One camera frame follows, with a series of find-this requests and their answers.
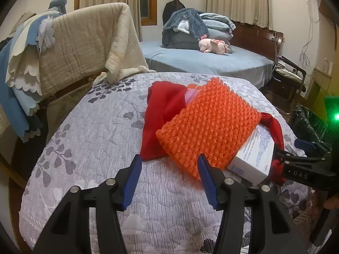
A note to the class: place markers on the blue grey garment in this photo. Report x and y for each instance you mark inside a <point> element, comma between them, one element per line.
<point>59,4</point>

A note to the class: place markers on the wooden headboard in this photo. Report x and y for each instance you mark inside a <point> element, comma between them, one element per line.
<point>254,37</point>

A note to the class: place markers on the wooden framed window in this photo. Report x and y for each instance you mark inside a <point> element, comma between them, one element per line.
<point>148,2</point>

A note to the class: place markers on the pile of folded bedding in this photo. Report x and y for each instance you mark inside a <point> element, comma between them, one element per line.
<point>182,42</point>

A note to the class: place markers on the person's right hand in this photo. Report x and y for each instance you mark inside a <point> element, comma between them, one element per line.
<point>332,204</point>

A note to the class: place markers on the pink plastic wrapper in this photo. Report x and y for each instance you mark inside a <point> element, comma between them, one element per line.
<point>191,94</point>

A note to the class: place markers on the light blue folded duvet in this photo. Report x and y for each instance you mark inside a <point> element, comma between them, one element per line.
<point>217,21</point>

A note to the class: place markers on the orange bubble wrap pouch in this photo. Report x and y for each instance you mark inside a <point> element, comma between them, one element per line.
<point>209,127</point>

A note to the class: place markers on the grey floral quilt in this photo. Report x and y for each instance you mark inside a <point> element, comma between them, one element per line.
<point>100,143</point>

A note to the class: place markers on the black metal frame chair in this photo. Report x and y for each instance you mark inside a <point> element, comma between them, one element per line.
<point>288,71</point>

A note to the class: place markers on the red plastic bag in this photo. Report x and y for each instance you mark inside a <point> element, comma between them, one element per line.
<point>161,121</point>

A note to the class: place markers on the pink plush pig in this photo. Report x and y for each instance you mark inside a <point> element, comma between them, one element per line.
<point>213,45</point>

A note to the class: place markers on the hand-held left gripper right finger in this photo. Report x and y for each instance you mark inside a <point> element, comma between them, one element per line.
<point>209,184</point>

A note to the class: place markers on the dark coat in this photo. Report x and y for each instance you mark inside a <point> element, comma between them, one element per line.
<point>169,10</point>

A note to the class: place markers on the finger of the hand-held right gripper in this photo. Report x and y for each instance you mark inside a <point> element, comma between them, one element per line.
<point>304,144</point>
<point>294,159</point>

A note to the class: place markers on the beige textured blanket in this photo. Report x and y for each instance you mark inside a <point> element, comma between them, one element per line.
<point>84,45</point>

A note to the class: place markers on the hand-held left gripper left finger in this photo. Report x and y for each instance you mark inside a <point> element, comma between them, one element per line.
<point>131,181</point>

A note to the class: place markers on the wooden chair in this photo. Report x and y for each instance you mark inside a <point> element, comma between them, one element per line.
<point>79,84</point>

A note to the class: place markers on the bed with blue sheet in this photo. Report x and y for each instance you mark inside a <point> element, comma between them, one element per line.
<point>201,62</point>

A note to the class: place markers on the blue white scalloped cloth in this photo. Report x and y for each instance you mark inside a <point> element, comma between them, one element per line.
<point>21,66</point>

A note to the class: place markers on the white cardboard box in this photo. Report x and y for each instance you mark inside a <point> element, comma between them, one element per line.
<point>255,158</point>

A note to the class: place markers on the black lined trash bin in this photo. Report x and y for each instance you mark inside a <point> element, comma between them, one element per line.
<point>308,123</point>

